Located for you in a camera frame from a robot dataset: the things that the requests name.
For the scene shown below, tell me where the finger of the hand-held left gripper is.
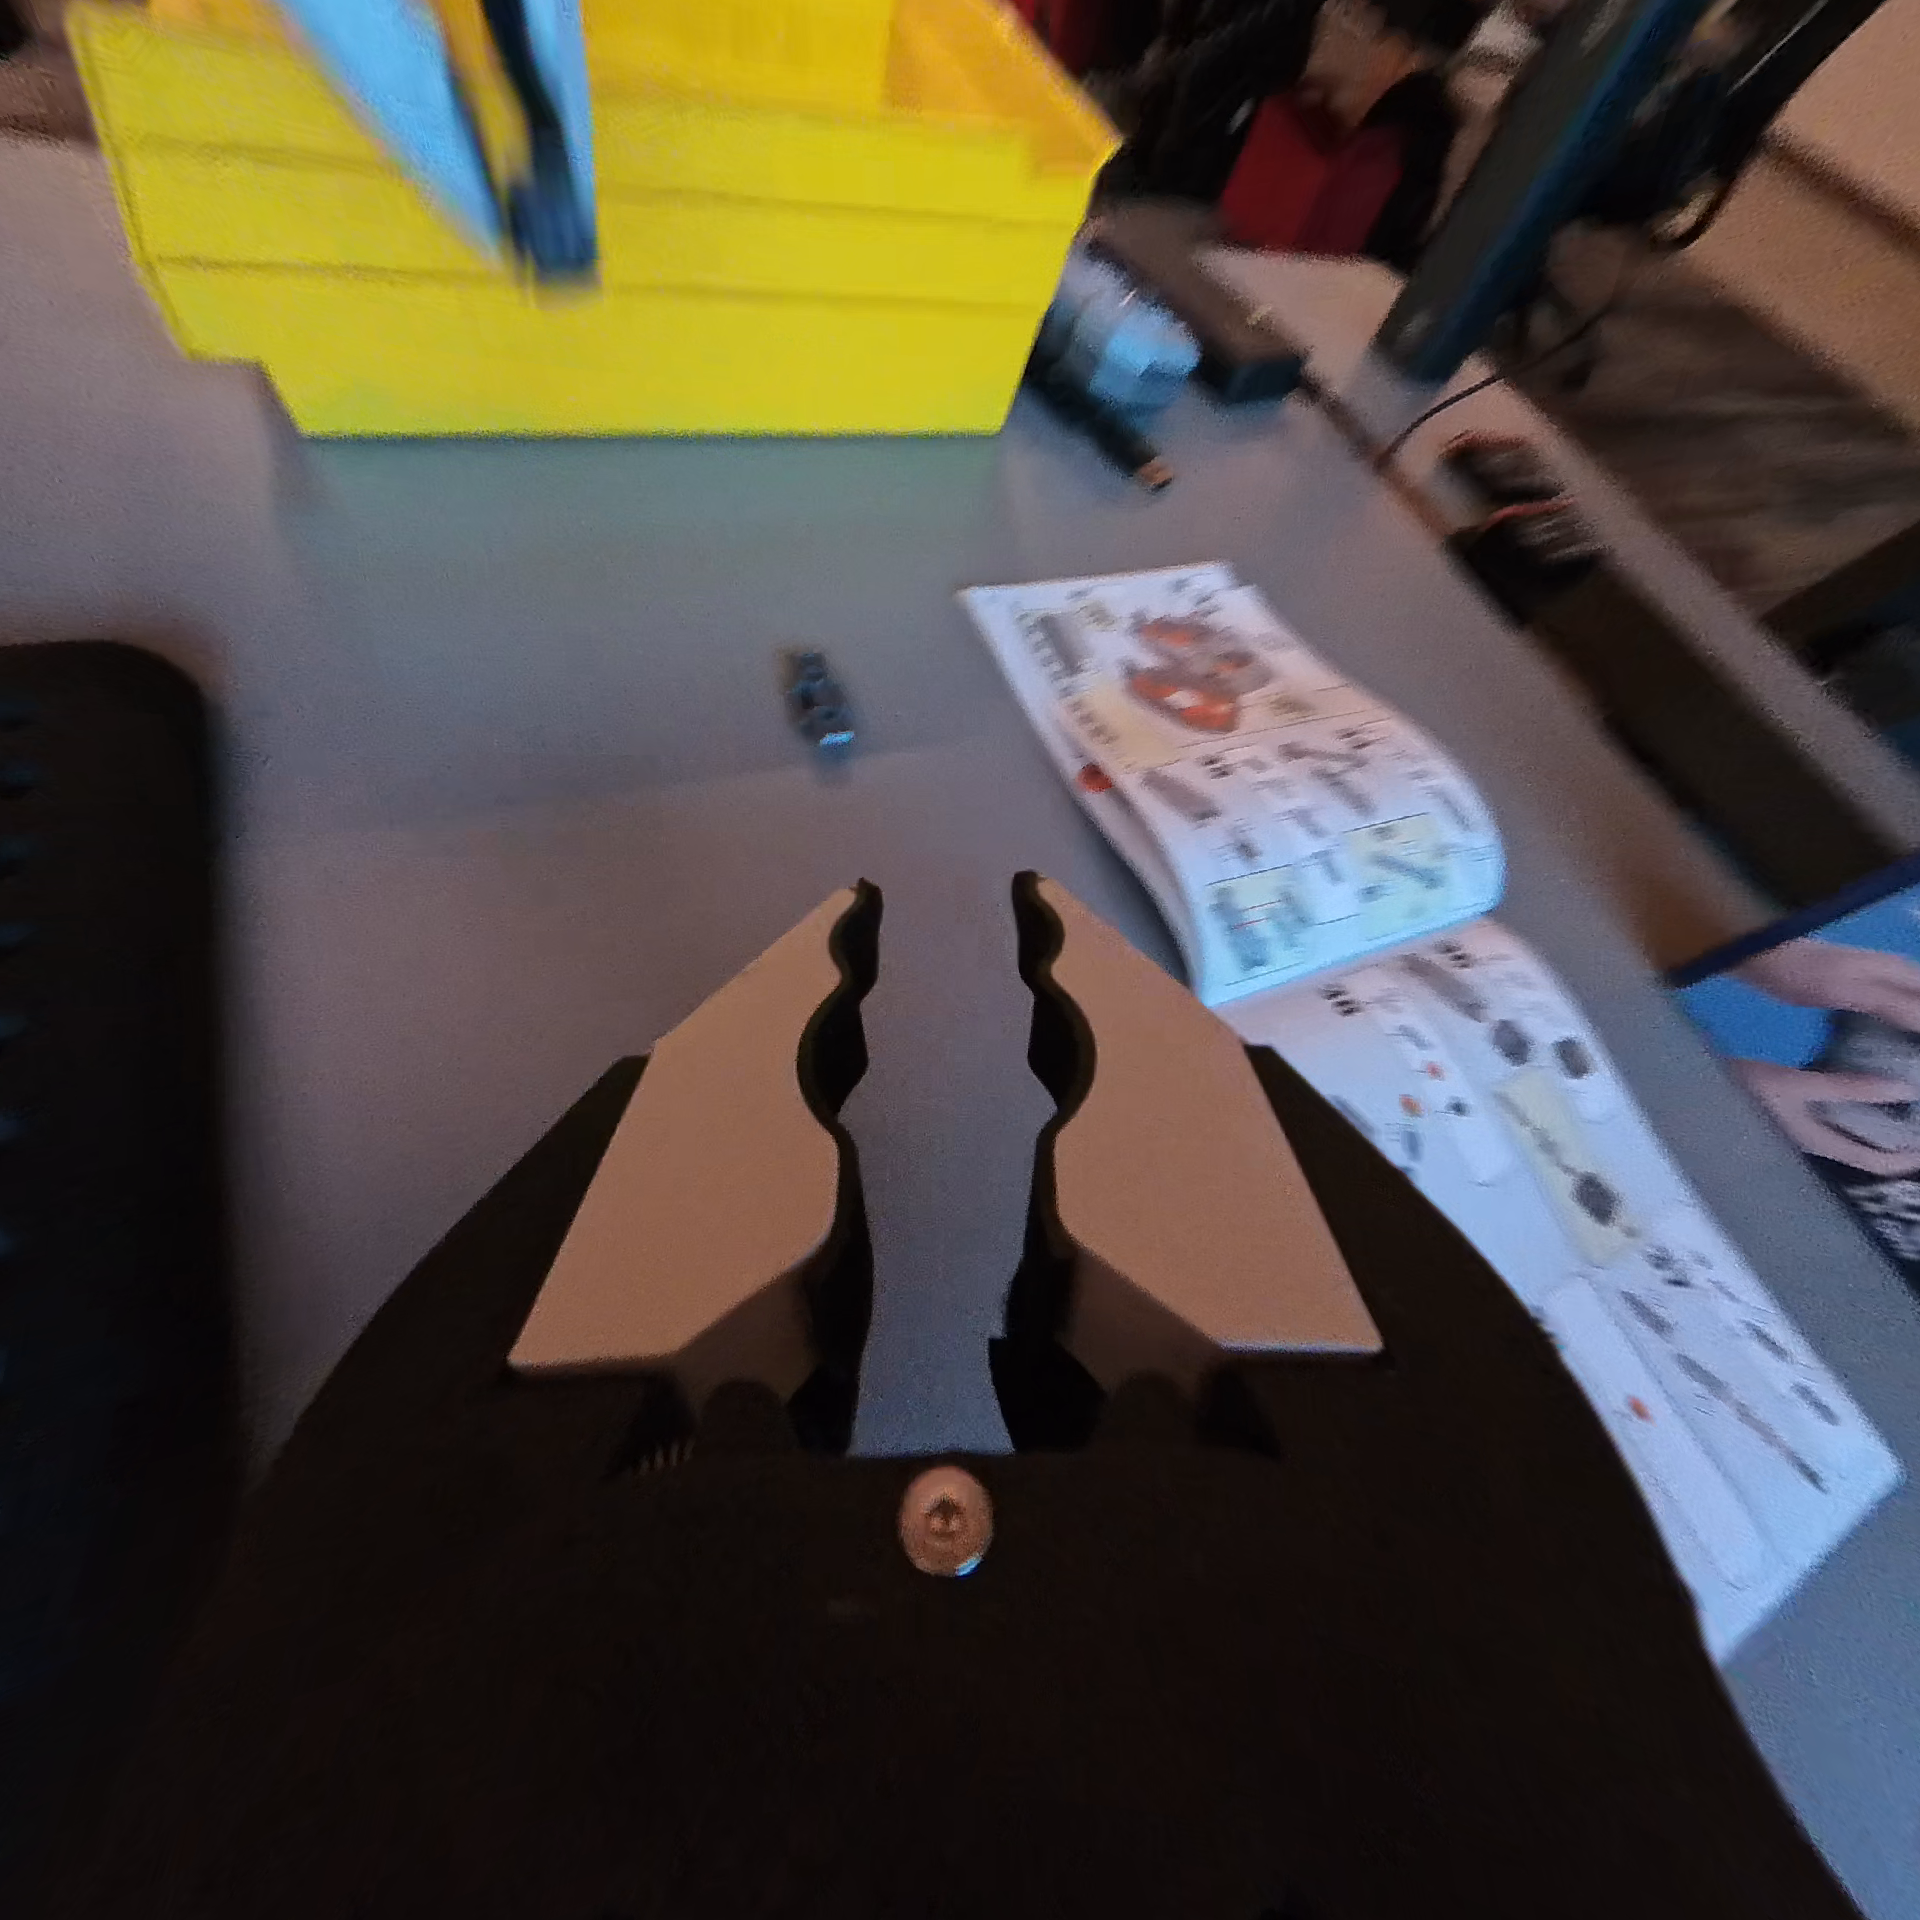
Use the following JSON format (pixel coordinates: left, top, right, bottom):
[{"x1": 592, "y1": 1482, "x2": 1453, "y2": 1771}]
[{"x1": 274, "y1": 0, "x2": 606, "y2": 308}]

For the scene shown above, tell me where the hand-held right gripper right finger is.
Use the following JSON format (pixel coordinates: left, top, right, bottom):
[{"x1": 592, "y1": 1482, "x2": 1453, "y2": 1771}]
[{"x1": 987, "y1": 871, "x2": 1385, "y2": 1455}]

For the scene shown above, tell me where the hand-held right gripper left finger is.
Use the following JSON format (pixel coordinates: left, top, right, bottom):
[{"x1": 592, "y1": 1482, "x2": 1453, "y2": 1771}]
[{"x1": 509, "y1": 879, "x2": 887, "y2": 1455}]

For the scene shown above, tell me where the yellow plastic bin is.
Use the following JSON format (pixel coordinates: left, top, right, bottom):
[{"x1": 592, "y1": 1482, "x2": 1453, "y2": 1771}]
[{"x1": 67, "y1": 0, "x2": 1125, "y2": 442}]

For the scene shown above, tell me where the toy instruction booklet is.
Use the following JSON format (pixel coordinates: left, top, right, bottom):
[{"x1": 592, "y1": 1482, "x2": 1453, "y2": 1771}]
[{"x1": 959, "y1": 563, "x2": 1907, "y2": 1659}]

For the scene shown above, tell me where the small dark grey brick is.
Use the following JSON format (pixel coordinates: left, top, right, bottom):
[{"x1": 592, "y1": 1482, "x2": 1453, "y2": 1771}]
[{"x1": 777, "y1": 644, "x2": 864, "y2": 751}]

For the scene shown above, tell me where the grey desk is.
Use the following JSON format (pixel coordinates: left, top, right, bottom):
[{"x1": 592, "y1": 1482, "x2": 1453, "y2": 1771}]
[{"x1": 0, "y1": 135, "x2": 1920, "y2": 1920}]

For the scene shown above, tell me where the colourful toy box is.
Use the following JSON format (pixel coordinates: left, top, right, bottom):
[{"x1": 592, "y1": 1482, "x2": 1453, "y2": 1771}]
[{"x1": 1664, "y1": 855, "x2": 1920, "y2": 1298}]

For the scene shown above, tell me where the black perforated block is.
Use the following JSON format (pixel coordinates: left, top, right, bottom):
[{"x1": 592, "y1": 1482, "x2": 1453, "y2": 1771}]
[{"x1": 0, "y1": 642, "x2": 243, "y2": 1652}]

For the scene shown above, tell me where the light grey side table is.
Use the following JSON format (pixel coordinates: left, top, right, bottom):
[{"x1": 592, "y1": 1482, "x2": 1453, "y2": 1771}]
[{"x1": 1200, "y1": 0, "x2": 1920, "y2": 856}]

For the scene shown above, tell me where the grey toy hub block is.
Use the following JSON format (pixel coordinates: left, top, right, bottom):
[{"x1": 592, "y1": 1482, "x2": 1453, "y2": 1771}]
[{"x1": 1037, "y1": 246, "x2": 1202, "y2": 423}]

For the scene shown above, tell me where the black battery with red edge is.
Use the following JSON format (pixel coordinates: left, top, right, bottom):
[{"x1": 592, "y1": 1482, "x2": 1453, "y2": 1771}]
[{"x1": 1443, "y1": 431, "x2": 1605, "y2": 579}]

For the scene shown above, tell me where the black power adapter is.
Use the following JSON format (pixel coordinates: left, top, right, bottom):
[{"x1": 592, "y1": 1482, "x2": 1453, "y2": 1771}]
[{"x1": 1191, "y1": 246, "x2": 1305, "y2": 404}]

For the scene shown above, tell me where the red fabric item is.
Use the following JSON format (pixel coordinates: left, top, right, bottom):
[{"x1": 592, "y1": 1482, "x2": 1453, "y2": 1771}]
[{"x1": 1218, "y1": 67, "x2": 1449, "y2": 266}]

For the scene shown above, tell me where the black USB cable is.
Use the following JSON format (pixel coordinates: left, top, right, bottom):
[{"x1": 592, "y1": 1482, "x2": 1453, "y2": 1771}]
[{"x1": 1049, "y1": 374, "x2": 1181, "y2": 493}]

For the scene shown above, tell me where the thin black cable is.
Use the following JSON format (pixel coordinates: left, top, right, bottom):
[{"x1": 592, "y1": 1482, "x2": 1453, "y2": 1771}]
[{"x1": 1373, "y1": 299, "x2": 1594, "y2": 467}]

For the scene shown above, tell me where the black metal post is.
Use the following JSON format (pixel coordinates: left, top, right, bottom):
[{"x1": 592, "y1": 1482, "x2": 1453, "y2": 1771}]
[{"x1": 1373, "y1": 0, "x2": 1802, "y2": 380}]

